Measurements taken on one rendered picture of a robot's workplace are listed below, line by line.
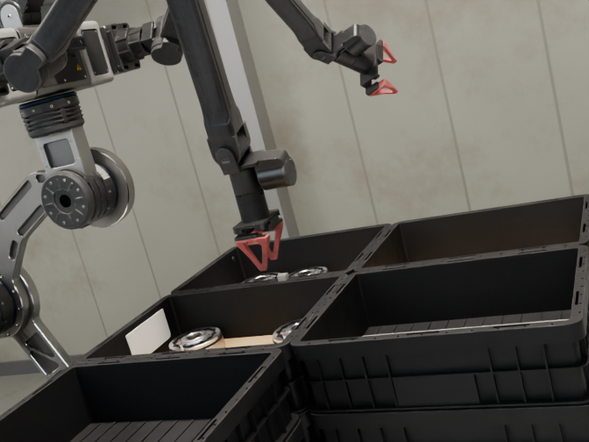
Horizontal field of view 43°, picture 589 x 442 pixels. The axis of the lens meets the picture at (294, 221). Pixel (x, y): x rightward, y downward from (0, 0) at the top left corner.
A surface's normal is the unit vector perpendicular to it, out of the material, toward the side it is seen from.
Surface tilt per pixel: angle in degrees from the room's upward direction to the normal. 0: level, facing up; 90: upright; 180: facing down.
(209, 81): 108
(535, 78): 90
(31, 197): 90
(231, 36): 90
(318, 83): 90
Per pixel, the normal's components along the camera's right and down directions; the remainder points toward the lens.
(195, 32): -0.20, 0.56
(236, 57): -0.35, 0.29
